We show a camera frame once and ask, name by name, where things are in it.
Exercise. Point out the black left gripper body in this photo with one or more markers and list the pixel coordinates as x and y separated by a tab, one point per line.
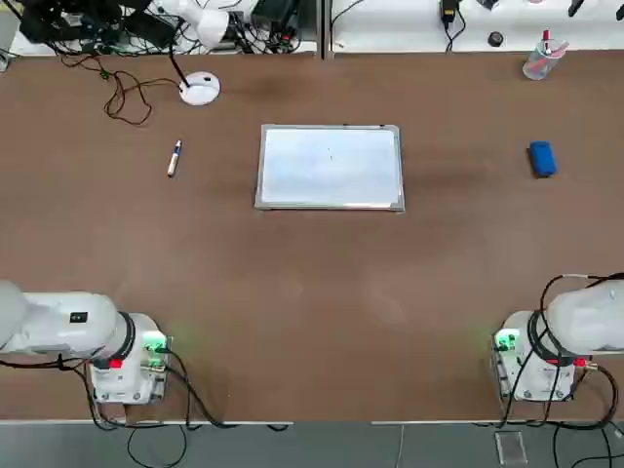
53	19

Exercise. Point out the blue white whiteboard marker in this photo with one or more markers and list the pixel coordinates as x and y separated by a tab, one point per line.
174	158

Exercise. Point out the blue plastic eraser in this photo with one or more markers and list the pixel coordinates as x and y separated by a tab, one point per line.
542	158

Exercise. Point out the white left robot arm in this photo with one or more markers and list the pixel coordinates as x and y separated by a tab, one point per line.
58	322

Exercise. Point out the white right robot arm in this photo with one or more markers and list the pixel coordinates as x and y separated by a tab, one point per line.
585	317

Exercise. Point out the silver framed whiteboard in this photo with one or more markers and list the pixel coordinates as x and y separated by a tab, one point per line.
331	166

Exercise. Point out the red capped white marker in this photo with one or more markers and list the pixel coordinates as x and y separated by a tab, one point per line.
546	38

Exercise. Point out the red marker pen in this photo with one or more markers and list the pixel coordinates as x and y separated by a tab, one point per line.
559	48

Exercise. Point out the black electronics box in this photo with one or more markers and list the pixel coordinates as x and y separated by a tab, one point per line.
151	29

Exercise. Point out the white desk lamp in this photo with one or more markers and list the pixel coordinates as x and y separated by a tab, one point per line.
200	90

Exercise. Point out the black finned power supply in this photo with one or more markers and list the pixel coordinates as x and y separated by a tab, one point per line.
273	14

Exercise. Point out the small circuit board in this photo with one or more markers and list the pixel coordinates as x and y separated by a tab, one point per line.
285	41

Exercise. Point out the black power adapter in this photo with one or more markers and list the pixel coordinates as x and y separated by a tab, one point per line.
447	10

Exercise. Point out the black tape roll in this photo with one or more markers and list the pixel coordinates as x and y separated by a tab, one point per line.
492	39

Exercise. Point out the clear plastic pen cup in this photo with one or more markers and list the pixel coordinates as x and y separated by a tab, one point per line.
536	67

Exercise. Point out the grey floor plate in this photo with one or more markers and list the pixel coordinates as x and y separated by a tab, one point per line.
511	447

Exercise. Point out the aluminium frame post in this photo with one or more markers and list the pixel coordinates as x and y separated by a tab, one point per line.
325	29

